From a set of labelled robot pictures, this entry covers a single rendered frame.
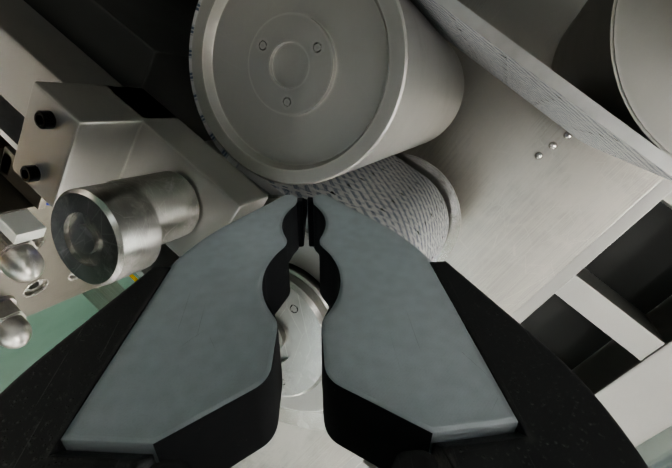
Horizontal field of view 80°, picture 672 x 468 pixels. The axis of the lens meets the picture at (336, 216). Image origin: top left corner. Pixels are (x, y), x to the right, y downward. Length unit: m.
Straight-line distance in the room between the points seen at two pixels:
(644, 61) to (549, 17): 0.33
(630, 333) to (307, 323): 0.45
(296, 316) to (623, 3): 0.19
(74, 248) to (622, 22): 0.23
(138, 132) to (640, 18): 0.22
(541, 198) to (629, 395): 0.26
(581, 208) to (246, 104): 0.41
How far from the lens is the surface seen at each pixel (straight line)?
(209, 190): 0.21
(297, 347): 0.22
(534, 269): 0.55
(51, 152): 0.23
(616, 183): 0.53
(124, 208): 0.18
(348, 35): 0.21
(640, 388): 0.64
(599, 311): 0.58
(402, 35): 0.19
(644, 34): 0.20
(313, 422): 0.28
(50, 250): 0.46
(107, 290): 1.27
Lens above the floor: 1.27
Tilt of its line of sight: 9 degrees down
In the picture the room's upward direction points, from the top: 130 degrees clockwise
